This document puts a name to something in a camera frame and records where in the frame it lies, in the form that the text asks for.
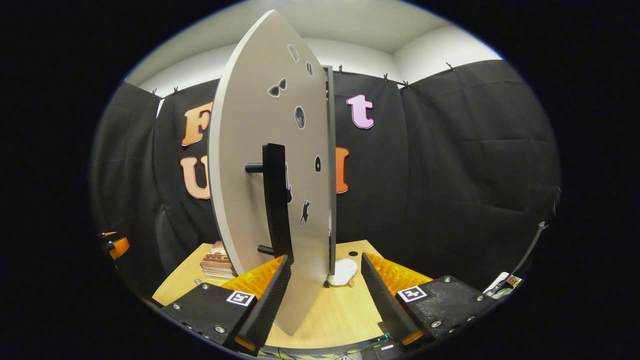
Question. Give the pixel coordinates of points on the row of black cloth clips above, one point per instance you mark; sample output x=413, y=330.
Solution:
x=385, y=77

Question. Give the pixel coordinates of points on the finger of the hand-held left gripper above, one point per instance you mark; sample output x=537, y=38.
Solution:
x=119, y=247

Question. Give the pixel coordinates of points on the beige cabinet door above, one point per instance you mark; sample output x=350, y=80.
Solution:
x=245, y=200

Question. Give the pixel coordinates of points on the small white object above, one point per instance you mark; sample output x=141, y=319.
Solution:
x=344, y=272

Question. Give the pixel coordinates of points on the stack of books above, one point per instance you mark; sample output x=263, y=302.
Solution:
x=217, y=262

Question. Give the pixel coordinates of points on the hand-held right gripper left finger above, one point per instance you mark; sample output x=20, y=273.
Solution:
x=272, y=305

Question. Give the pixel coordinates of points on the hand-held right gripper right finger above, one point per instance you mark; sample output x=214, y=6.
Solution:
x=380, y=300

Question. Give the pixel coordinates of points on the black backdrop cloth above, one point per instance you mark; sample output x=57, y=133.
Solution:
x=450, y=175

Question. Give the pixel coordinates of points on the grey cabinet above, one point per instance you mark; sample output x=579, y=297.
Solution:
x=331, y=175

